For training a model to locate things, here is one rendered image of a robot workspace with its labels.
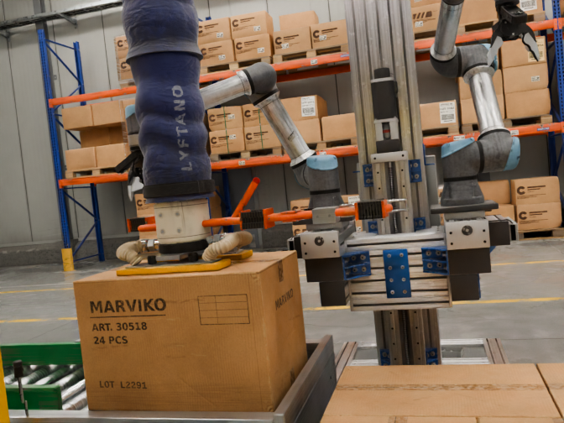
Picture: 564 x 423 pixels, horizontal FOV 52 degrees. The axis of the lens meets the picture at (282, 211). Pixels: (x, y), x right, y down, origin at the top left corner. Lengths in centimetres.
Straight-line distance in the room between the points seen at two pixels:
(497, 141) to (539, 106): 676
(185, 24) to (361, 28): 81
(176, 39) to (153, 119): 25
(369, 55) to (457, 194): 66
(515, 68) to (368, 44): 665
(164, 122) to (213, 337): 64
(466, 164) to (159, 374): 123
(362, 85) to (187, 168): 88
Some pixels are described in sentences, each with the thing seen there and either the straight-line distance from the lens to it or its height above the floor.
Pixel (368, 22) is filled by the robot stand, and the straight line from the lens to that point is 236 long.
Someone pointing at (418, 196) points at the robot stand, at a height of 107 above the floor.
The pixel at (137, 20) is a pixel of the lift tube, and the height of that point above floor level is 170.
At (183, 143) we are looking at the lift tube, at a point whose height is 133.
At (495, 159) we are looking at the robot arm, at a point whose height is 118.
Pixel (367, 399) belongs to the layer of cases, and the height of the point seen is 54.
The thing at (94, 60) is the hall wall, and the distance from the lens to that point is 1211.
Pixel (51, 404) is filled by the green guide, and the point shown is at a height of 58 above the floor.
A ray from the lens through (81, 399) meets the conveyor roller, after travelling 208.
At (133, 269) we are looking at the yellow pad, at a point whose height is 97.
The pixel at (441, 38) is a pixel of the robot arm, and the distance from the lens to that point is 222.
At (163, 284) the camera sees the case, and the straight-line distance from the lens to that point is 169.
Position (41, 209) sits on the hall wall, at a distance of 1272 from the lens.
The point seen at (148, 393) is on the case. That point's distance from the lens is 181.
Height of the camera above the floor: 119
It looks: 3 degrees down
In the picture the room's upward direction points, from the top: 6 degrees counter-clockwise
